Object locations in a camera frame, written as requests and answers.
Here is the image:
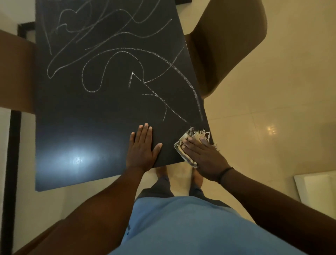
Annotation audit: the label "person's left hand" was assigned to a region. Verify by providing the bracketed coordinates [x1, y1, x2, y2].
[126, 123, 163, 173]

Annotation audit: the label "person's right hand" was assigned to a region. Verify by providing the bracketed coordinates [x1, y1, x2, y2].
[181, 136, 233, 183]

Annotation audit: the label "striped fringed cloth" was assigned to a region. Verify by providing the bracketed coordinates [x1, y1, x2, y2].
[174, 127, 218, 169]

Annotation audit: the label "tan moulded chair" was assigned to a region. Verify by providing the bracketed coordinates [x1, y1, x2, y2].
[0, 29, 37, 115]
[184, 0, 268, 100]

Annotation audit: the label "person's right forearm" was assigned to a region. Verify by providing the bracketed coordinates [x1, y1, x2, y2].
[219, 169, 336, 255]

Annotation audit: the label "person's left forearm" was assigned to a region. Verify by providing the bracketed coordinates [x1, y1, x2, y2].
[29, 167, 145, 255]

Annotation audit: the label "person's right foot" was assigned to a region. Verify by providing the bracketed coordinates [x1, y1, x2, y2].
[191, 168, 204, 188]

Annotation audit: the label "person's dark trousers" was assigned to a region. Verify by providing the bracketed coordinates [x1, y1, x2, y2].
[136, 176, 231, 208]

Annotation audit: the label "person's blue shirt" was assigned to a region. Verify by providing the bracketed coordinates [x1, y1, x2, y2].
[109, 195, 308, 255]

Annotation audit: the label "black wristband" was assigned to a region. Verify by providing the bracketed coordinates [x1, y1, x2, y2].
[217, 167, 234, 184]

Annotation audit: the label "black chalk-marked table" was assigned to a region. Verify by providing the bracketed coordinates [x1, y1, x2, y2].
[35, 0, 214, 192]

